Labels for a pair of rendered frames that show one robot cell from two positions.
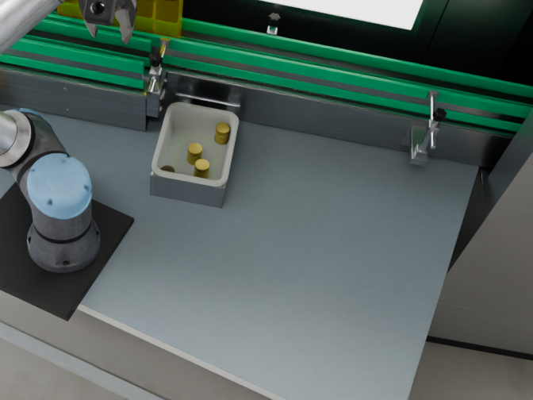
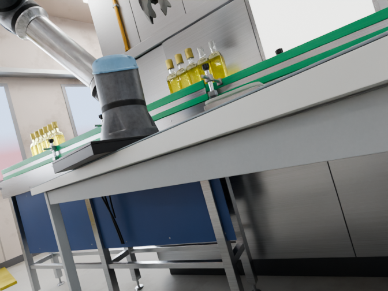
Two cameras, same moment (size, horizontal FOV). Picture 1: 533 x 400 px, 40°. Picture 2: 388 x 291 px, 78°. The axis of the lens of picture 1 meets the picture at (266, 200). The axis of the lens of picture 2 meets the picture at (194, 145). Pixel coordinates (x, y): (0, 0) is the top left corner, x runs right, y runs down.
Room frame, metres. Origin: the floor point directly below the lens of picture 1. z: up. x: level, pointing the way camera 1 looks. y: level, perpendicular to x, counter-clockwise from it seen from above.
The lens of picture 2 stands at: (0.32, -0.07, 0.70)
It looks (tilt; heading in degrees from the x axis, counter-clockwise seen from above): 2 degrees up; 33
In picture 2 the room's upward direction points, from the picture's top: 16 degrees counter-clockwise
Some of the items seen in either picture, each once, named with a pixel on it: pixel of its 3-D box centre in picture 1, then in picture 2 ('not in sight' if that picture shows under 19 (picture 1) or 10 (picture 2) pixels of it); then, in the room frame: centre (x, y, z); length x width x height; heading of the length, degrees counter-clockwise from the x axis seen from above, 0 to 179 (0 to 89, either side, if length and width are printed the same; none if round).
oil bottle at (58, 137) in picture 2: not in sight; (59, 141); (1.19, 1.54, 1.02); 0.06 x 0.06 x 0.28; 4
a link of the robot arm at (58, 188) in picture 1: (59, 194); (118, 82); (0.77, 0.40, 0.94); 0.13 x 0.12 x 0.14; 46
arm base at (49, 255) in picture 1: (63, 229); (127, 124); (0.76, 0.40, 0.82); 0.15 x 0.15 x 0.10
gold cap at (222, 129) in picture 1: (222, 133); not in sight; (1.15, 0.14, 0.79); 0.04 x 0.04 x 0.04
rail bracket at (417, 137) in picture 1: (424, 136); not in sight; (1.20, -0.33, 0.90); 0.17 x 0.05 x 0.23; 4
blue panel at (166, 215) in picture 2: not in sight; (105, 206); (1.17, 1.19, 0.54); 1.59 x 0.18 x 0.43; 94
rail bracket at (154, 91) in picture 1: (157, 69); (212, 81); (1.15, 0.31, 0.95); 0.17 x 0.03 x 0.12; 4
